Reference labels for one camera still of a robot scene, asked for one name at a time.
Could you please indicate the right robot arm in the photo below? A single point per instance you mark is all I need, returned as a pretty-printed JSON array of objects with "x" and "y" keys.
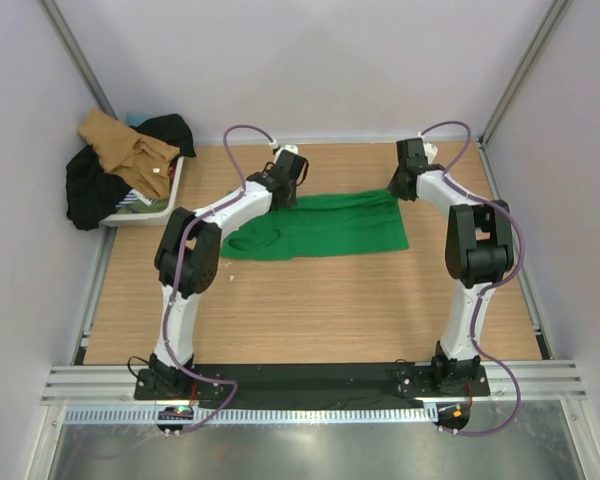
[{"x": 478, "y": 253}]

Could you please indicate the tan tank top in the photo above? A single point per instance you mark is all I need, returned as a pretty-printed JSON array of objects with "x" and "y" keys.
[{"x": 140, "y": 160}]

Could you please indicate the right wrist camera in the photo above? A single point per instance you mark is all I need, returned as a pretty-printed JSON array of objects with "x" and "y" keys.
[{"x": 431, "y": 152}]

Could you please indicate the camouflage garment in bin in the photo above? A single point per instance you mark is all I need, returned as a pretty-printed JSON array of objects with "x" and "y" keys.
[{"x": 153, "y": 206}]

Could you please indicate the black tank top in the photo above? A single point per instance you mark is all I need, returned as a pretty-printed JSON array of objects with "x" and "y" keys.
[{"x": 171, "y": 129}]

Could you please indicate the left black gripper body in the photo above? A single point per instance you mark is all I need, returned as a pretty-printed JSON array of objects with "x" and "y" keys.
[{"x": 292, "y": 198}]

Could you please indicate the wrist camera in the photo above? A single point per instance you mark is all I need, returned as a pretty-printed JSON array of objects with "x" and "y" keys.
[
  {"x": 431, "y": 152},
  {"x": 277, "y": 149}
]

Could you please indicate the white laundry bin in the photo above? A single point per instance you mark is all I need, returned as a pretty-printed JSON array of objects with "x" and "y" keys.
[{"x": 155, "y": 219}]

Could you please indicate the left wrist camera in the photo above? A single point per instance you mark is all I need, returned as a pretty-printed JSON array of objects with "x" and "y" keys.
[{"x": 277, "y": 149}]

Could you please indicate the black garment over bin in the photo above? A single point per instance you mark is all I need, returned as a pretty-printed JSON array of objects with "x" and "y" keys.
[{"x": 91, "y": 193}]

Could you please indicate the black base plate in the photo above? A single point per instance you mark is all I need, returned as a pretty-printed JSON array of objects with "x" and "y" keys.
[{"x": 318, "y": 387}]

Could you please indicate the green tank top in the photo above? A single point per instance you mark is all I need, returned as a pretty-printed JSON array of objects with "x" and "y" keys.
[{"x": 324, "y": 225}]

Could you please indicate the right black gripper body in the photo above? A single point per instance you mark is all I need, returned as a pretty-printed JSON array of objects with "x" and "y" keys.
[{"x": 395, "y": 186}]

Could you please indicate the striped garment in bin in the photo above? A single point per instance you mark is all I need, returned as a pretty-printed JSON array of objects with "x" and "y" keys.
[{"x": 131, "y": 197}]

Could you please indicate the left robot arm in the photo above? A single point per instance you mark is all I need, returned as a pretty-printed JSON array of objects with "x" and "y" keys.
[{"x": 187, "y": 259}]

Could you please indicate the slotted cable duct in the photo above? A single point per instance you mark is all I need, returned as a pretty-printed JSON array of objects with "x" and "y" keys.
[{"x": 173, "y": 415}]

